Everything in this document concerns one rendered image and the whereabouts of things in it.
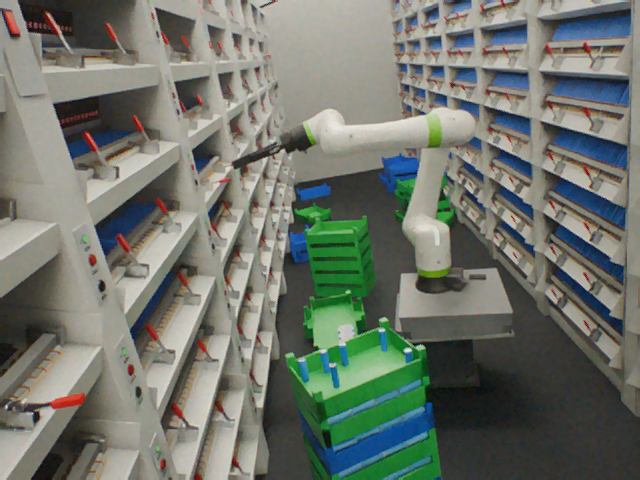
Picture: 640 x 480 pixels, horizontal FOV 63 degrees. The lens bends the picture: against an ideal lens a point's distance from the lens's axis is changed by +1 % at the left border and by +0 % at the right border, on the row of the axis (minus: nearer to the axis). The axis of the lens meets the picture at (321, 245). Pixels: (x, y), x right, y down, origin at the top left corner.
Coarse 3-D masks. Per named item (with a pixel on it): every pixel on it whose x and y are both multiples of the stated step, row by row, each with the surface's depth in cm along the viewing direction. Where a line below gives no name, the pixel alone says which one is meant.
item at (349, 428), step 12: (300, 396) 138; (408, 396) 129; (420, 396) 131; (300, 408) 137; (372, 408) 126; (384, 408) 127; (396, 408) 128; (408, 408) 130; (312, 420) 127; (324, 420) 121; (348, 420) 123; (360, 420) 125; (372, 420) 126; (384, 420) 128; (324, 432) 122; (336, 432) 123; (348, 432) 124; (360, 432) 126; (324, 444) 123; (336, 444) 124
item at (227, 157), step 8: (192, 152) 207; (200, 152) 207; (208, 152) 207; (216, 152) 207; (224, 152) 207; (232, 152) 207; (224, 160) 208; (232, 160) 208; (232, 168) 206; (216, 176) 185; (224, 176) 187; (216, 184) 175; (224, 184) 189; (208, 192) 164; (216, 192) 172; (208, 200) 158; (216, 200) 173; (208, 208) 159
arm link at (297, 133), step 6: (294, 126) 186; (300, 126) 185; (294, 132) 184; (300, 132) 184; (294, 138) 184; (300, 138) 184; (306, 138) 184; (294, 144) 186; (300, 144) 185; (306, 144) 186; (300, 150) 188
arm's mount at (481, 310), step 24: (408, 288) 200; (480, 288) 191; (408, 312) 182; (432, 312) 179; (456, 312) 177; (480, 312) 175; (504, 312) 173; (408, 336) 183; (432, 336) 180; (456, 336) 178; (480, 336) 177; (504, 336) 175
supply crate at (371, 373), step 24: (360, 336) 143; (288, 360) 134; (312, 360) 139; (336, 360) 142; (360, 360) 141; (384, 360) 139; (312, 384) 134; (360, 384) 122; (384, 384) 125; (312, 408) 124; (336, 408) 121
